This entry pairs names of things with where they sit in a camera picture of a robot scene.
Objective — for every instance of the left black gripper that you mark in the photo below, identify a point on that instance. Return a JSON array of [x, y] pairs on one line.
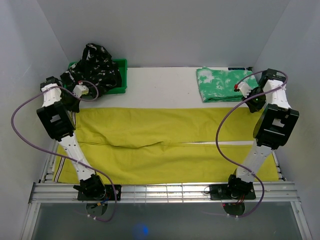
[[74, 107]]

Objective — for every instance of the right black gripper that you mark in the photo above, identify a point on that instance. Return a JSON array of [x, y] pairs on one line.
[[254, 107]]

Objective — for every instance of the yellow trousers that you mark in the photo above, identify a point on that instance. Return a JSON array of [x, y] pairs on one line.
[[140, 146]]

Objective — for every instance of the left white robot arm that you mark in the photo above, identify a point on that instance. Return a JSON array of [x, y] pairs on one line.
[[60, 127]]

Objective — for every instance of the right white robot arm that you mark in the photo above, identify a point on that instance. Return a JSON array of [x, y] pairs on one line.
[[271, 131]]

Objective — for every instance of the black white patterned garment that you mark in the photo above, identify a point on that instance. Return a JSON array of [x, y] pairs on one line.
[[96, 66]]

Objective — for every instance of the green white tie-dye folded garment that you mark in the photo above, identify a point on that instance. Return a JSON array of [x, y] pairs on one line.
[[218, 85]]

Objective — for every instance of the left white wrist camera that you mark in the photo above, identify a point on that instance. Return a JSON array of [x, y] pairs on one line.
[[80, 90]]

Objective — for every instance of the aluminium rail frame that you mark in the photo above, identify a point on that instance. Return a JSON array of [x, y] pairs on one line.
[[178, 211]]

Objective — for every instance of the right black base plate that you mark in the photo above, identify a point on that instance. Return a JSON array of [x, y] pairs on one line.
[[223, 192]]

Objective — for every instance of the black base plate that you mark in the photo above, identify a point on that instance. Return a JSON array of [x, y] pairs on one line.
[[223, 192], [101, 195]]

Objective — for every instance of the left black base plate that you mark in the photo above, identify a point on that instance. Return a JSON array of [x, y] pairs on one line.
[[101, 195]]

